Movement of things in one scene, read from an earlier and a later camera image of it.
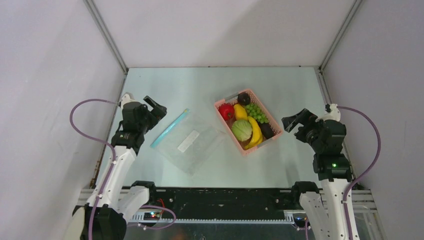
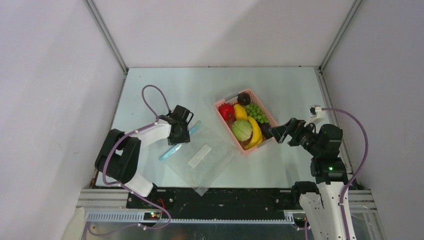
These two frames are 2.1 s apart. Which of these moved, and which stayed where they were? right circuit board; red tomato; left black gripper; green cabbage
Moved: left black gripper
Stayed: right circuit board; red tomato; green cabbage
